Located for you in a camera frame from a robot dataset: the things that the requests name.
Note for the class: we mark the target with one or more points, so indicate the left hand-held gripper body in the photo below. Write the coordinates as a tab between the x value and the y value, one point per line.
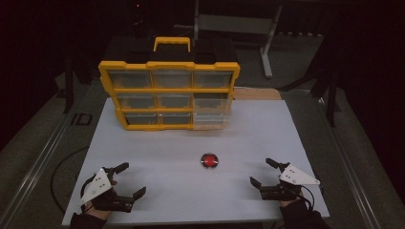
99	186

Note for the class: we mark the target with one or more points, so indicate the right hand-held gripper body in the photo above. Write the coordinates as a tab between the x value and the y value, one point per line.
296	176

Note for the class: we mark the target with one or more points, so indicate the person's right hand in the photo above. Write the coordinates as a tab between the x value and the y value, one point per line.
289	203

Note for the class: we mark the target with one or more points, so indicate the person's left hand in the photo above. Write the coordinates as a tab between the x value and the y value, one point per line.
97	213

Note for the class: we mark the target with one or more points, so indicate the red round button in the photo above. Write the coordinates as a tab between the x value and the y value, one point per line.
209	160

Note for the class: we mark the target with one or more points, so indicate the group of clear small drawers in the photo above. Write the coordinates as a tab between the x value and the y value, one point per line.
137	101

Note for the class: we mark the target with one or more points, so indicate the wooden board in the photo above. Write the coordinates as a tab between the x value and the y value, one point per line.
256	94

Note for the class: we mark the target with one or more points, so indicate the clear plastic drawer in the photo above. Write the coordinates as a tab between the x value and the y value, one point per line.
211	119

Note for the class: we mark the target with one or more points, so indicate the black tripod stand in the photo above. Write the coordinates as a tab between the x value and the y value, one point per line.
331	92

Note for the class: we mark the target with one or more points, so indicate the yellow black organizer cabinet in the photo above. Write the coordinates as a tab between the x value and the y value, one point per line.
172	90

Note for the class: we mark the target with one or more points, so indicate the aluminium rail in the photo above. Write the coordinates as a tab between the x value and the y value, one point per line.
350	165
35	171

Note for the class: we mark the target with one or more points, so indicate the black floor bracket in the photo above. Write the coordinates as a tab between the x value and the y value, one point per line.
81	119

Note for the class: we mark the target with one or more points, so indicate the black stand post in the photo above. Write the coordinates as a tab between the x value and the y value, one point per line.
68	89

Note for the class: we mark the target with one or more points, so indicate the grey metal desk frame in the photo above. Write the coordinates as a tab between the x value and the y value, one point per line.
235	24

